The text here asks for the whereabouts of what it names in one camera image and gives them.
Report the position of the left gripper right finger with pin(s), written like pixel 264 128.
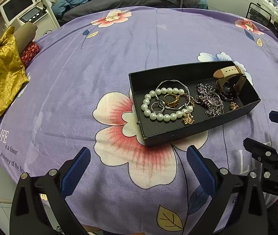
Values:
pixel 248 215

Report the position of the gold flower earring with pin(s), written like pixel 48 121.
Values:
pixel 233 106

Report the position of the watch with tan leather strap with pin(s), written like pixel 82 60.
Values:
pixel 229 82

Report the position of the gold leaf charm earring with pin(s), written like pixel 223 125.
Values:
pixel 188 118

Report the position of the thin silver bangle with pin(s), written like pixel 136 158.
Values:
pixel 173 98

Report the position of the silver hoop earrings pair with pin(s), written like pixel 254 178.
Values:
pixel 213 99

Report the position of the black jewelry tray box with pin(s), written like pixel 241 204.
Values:
pixel 161 126

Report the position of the purple floral bed sheet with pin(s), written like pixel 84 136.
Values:
pixel 79 95

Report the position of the gold satin cloth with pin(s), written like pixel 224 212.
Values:
pixel 12 71

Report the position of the red patterned cloth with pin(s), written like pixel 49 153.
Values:
pixel 29 53

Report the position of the beige bolster pillow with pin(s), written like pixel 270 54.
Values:
pixel 24 35

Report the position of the white monitor machine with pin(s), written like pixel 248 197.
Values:
pixel 38 12

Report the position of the black wire cart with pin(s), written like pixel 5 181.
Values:
pixel 258 14

